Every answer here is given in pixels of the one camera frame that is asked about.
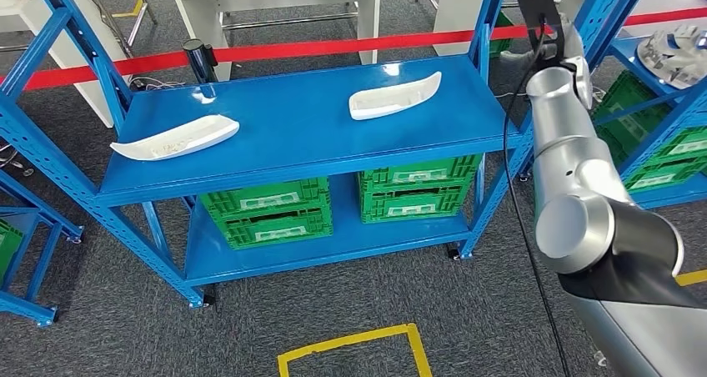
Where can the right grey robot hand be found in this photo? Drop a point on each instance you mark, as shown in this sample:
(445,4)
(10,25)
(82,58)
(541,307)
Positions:
(571,37)

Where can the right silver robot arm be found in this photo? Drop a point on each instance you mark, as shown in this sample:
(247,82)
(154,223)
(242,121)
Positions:
(569,159)

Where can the grey metal impeller part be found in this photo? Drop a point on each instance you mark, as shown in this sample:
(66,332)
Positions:
(674,59)

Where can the white plastic part with scribble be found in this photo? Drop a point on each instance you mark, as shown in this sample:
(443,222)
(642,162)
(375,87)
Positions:
(182,139)

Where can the red barrier belt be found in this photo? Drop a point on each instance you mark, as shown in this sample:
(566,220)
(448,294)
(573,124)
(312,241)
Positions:
(331,47)

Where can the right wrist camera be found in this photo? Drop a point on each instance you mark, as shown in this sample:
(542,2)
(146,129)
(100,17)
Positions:
(536,4)

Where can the black barrier post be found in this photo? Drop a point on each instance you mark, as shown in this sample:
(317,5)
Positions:
(199,59)

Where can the chrome metal frame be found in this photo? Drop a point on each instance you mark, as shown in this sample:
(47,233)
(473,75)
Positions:
(144,1)

